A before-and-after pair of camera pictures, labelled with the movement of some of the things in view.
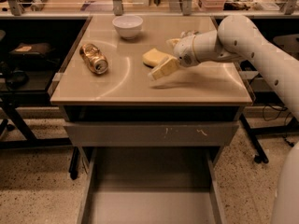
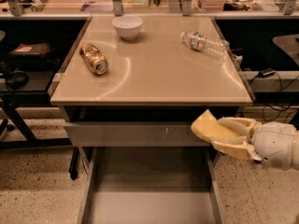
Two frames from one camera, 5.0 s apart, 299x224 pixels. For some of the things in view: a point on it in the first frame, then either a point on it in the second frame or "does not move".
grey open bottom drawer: x=152 y=185 does not move
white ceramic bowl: x=128 y=26 does not move
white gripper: x=184 y=50 → x=273 y=143
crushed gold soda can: x=94 y=59 does not move
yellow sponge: x=153 y=58 → x=207 y=128
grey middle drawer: x=152 y=133 does not move
